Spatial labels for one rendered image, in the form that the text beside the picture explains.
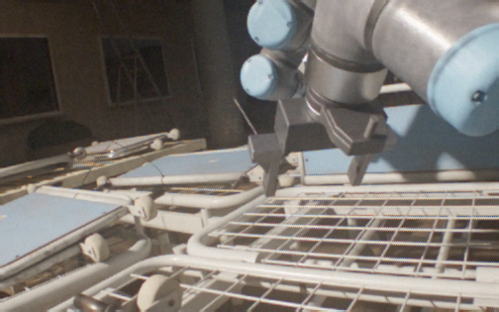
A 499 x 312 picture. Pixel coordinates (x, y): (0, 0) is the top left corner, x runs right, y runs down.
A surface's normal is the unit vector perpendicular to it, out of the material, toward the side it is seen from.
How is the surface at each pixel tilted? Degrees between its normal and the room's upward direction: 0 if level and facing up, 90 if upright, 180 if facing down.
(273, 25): 93
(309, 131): 131
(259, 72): 84
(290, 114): 41
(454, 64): 83
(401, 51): 98
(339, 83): 120
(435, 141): 90
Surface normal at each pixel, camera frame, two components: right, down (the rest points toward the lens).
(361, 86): 0.15, 0.73
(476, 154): -0.53, 0.21
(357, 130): 0.07, -0.67
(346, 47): -0.44, 0.65
